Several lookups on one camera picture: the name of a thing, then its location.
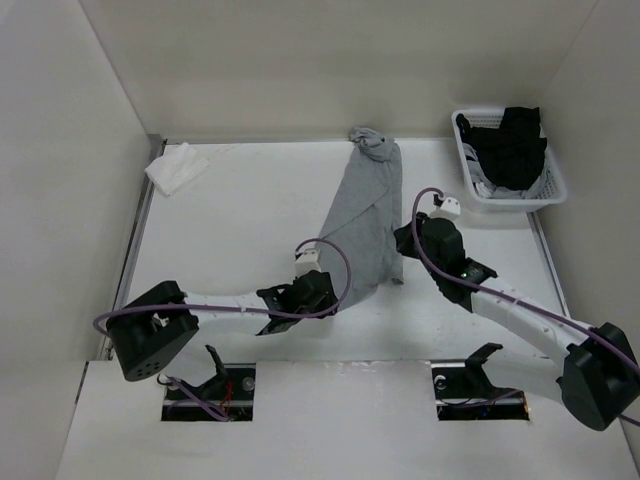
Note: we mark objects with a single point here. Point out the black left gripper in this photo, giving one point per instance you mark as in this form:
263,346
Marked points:
327,303

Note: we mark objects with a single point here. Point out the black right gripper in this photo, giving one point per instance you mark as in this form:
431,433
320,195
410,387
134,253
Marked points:
403,241

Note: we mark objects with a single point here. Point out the grey tank top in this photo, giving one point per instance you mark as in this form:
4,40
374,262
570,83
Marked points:
366,210

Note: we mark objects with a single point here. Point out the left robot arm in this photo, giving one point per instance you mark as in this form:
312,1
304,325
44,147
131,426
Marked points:
150,332

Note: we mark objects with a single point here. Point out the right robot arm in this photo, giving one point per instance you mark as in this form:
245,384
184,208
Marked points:
591,371

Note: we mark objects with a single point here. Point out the black tank top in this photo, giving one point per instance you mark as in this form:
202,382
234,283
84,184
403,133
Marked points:
512,155

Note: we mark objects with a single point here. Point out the folded white tank top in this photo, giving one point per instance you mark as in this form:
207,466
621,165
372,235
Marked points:
175,169

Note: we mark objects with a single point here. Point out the white garment in basket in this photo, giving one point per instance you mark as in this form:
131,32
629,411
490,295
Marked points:
488,190

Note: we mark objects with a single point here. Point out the white plastic laundry basket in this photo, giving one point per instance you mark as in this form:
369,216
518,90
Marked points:
552,190

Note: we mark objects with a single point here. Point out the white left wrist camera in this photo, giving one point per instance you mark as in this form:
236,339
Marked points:
307,260

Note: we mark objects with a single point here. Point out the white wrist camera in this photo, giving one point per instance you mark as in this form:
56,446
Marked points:
446,207
307,260

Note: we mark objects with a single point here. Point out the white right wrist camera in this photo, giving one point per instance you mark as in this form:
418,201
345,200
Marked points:
446,207

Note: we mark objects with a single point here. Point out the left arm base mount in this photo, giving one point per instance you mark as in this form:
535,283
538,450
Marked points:
227,395

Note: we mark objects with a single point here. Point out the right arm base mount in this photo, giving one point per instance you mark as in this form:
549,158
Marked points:
463,391

